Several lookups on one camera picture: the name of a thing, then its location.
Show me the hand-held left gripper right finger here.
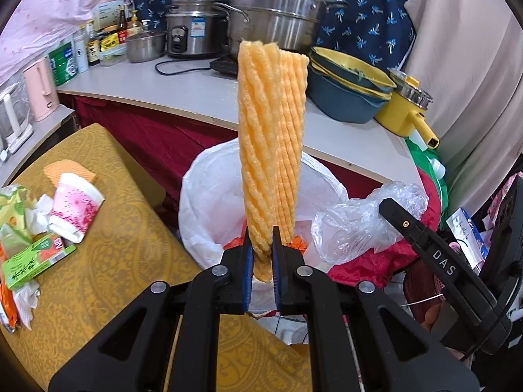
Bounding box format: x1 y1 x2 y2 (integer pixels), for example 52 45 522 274
272 226 480 392

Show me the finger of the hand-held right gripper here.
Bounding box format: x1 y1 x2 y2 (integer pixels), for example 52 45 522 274
379 198 512 336

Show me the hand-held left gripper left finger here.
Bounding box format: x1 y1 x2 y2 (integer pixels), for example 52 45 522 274
48 229 256 392

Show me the bin with white bag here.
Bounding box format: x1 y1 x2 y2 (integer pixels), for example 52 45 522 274
178 139 353 320

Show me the clear plastic bag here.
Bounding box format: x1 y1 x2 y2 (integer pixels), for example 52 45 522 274
312 182 430 265

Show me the long orange foam net sleeve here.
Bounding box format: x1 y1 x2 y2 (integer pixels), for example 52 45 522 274
237 40 310 283

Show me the green carton box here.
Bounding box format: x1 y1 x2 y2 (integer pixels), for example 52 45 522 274
1 233 77 291

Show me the yellow-green snack packet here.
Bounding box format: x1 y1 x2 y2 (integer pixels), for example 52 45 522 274
0 185 31 229

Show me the white and blue packet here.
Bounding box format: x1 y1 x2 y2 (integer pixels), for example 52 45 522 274
445 207 492 263

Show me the red cloth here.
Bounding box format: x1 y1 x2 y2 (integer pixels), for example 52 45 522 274
327 240 414 288

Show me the green cloth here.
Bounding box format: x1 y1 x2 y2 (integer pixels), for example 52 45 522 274
404 135 450 229

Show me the dark red counter curtain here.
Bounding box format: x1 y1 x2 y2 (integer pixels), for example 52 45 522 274
73 95 411 215

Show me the pink paper cup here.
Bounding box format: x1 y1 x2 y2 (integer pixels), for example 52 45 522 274
48 172 105 242

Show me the grey kitchen counter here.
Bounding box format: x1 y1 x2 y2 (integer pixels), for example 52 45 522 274
56 54 426 189

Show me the beige curtain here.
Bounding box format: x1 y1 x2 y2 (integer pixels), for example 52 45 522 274
402 0 523 218

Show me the yellow plastic basin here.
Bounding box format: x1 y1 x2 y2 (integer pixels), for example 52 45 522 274
310 46 398 90

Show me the black induction cooker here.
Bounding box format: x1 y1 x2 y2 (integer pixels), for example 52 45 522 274
210 55 240 77

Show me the short orange foam net sleeve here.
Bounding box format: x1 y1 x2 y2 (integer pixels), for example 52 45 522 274
43 161 99 185

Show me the crumpled white tissue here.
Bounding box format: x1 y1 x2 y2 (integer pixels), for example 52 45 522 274
25 194 55 234
11 281 42 331

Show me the low grey side cabinet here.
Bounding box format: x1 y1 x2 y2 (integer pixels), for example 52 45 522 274
0 104 79 174

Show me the pale green snack packet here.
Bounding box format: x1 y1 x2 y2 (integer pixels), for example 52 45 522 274
0 224 34 263

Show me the orange snack packet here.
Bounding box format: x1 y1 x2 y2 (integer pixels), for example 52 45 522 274
0 282 21 334

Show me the navy printed cloth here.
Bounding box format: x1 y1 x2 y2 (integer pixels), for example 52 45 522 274
131 0 418 67

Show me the small steel pot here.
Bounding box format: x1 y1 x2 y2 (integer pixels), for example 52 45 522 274
125 30 167 63

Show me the steel rice cooker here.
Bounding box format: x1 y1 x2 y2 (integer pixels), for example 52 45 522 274
165 0 230 59

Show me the clear food container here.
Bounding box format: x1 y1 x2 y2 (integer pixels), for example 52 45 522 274
98 43 128 66

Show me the large steel steamer pot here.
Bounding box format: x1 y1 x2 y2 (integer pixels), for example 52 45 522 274
212 0 349 60

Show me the amber oil bottle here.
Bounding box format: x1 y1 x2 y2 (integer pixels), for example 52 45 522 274
127 10 142 38

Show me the dark sauce bottle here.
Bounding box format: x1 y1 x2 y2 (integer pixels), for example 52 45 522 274
87 20 101 67

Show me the white flask bottle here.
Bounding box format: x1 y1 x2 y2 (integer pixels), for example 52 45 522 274
73 28 90 74

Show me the green tin can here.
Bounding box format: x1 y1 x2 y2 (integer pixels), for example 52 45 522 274
48 43 79 87

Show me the pink electric kettle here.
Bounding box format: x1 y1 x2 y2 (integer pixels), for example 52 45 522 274
22 57 59 122

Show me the glass electric kettle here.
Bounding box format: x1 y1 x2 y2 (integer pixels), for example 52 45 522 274
0 84 34 155

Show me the white and green box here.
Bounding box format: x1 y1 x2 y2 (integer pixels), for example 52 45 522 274
91 0 125 32

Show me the pink dotted cloth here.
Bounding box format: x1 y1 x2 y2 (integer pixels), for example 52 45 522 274
0 0 140 87

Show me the yellow handled pot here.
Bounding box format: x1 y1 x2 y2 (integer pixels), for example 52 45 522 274
374 67 440 150

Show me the black power cable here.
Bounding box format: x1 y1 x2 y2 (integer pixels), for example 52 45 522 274
154 58 213 76

